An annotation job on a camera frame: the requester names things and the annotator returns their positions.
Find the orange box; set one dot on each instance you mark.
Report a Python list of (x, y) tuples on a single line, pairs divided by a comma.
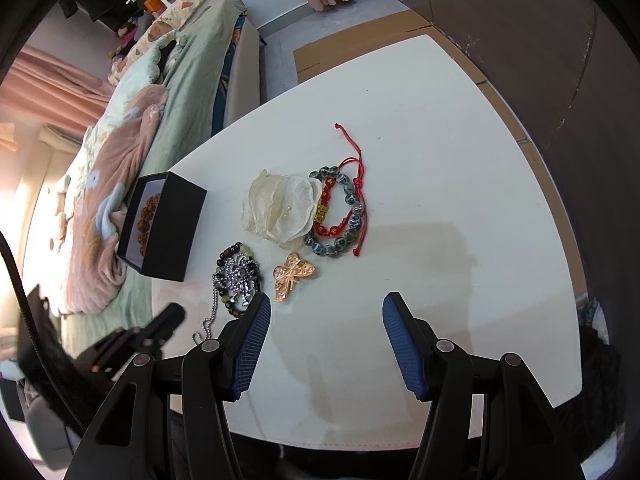
[(152, 5)]

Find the white translucent fabric flower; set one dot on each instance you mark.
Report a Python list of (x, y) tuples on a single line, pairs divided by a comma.
[(280, 205)]

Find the bed with green sheet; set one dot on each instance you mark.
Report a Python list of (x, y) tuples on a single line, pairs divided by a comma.
[(200, 85)]

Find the pink floral blanket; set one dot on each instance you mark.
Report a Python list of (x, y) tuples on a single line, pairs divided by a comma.
[(120, 160)]

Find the light green floral quilt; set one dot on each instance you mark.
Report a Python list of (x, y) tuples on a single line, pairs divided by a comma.
[(135, 75)]

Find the white table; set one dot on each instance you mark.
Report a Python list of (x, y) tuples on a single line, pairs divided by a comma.
[(350, 45)]

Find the beige headboard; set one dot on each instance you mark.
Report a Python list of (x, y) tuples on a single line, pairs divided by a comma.
[(45, 147)]

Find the gold butterfly brooch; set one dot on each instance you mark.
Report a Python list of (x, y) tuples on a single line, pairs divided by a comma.
[(292, 275)]

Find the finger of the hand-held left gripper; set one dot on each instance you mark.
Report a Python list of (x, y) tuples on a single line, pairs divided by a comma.
[(167, 317)]

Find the black jewelry box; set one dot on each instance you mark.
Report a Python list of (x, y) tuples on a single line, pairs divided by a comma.
[(170, 240)]

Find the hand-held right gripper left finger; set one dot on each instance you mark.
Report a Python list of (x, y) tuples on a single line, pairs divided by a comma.
[(250, 345)]

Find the silver rhinestone brooch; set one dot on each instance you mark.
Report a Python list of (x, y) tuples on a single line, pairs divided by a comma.
[(240, 275)]

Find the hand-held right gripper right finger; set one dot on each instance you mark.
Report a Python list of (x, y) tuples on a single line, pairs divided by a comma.
[(402, 350)]

